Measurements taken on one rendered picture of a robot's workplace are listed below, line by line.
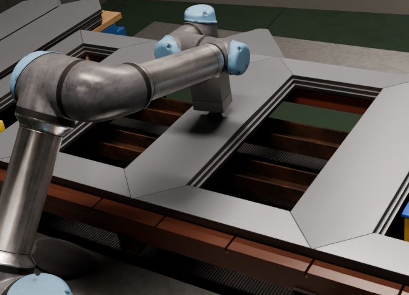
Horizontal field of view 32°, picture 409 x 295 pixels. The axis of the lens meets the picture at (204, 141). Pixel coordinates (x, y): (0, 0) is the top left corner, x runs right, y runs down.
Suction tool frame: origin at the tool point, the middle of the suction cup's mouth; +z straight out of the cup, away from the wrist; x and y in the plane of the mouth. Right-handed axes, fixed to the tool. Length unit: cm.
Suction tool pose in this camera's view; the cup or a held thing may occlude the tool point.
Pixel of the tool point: (215, 121)
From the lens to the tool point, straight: 189.0
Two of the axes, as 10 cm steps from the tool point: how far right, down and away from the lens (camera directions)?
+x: -4.0, 5.3, -7.5
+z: 1.3, 8.4, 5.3
